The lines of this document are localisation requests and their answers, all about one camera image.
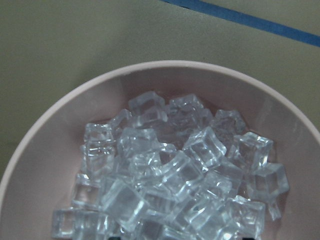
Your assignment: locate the clear ice cubes pile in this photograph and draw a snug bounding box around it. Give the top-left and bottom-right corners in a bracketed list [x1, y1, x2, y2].
[51, 91, 290, 240]

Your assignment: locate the pink bowl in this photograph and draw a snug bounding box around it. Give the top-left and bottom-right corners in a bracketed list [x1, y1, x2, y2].
[0, 60, 320, 240]

